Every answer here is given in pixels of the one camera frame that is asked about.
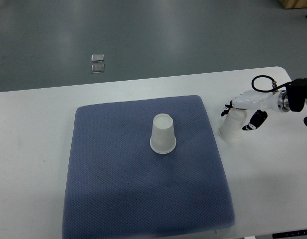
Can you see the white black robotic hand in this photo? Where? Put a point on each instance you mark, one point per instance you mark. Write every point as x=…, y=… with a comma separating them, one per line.
x=260, y=103

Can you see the white paper cup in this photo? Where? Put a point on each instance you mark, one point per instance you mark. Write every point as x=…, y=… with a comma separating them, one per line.
x=163, y=140
x=231, y=128

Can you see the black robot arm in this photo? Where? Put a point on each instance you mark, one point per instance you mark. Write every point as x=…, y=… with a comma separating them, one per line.
x=297, y=95

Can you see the wooden furniture corner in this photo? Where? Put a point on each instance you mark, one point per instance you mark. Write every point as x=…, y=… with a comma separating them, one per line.
x=293, y=4

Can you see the blue quilted cushion mat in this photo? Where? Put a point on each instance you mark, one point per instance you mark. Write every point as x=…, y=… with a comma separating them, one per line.
x=118, y=187

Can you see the black table control panel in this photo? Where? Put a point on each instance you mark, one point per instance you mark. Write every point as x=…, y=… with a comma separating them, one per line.
x=290, y=234

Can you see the upper metal floor plate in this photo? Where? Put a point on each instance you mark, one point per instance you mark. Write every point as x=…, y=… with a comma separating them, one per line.
x=97, y=57

